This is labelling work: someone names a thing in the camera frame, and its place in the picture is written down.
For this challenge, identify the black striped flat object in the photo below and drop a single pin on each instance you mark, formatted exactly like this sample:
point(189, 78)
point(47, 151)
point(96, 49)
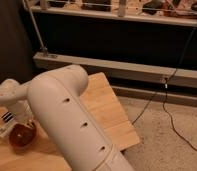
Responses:
point(7, 116)

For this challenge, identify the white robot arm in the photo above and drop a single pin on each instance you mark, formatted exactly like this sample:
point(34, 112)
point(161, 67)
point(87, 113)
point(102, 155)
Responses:
point(53, 97)

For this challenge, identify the metal shelf rack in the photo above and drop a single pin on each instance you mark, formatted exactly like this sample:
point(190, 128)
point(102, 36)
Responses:
point(131, 27)

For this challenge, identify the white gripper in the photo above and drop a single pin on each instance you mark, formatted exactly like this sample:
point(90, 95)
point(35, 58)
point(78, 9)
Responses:
point(21, 112)

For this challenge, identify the orange ceramic bowl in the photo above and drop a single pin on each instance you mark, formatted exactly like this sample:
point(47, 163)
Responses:
point(22, 135)

